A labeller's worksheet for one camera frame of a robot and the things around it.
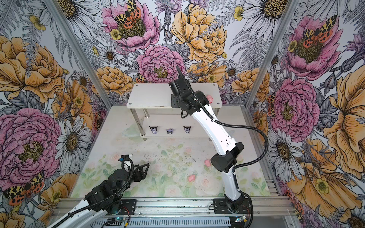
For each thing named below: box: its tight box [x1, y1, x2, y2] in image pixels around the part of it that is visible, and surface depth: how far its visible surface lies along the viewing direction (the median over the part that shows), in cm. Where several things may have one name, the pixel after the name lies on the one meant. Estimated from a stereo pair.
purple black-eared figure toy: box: [148, 125, 158, 134], surface depth 95 cm
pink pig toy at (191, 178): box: [187, 174, 196, 182], surface depth 84 cm
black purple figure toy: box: [182, 125, 192, 134], surface depth 96 cm
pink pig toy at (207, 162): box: [204, 159, 212, 167], surface depth 91 cm
